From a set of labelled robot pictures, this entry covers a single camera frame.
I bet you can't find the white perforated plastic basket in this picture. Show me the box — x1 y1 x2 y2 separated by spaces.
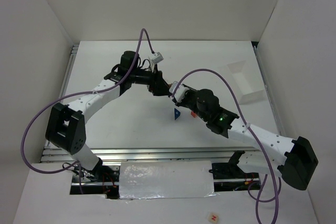
219 60 265 105

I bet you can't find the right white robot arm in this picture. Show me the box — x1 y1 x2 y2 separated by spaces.
174 84 318 190

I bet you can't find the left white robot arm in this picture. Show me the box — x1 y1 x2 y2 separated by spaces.
45 51 170 178

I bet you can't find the blue triangle wood block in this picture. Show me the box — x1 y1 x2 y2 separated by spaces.
174 108 181 121

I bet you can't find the silver foil sheet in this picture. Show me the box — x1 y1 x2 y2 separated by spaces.
119 161 215 199

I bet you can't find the small letter N tile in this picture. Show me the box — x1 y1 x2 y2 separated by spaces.
207 212 219 224

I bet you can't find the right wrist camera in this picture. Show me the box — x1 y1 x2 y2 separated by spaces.
169 81 189 103

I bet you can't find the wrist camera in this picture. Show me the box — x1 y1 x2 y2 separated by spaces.
169 81 189 103
149 52 164 65

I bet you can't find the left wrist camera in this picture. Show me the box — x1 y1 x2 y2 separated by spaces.
149 52 164 65

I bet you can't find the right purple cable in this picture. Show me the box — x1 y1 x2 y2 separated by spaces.
170 69 281 223

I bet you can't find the aluminium rail frame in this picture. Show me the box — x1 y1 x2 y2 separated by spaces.
40 41 292 163

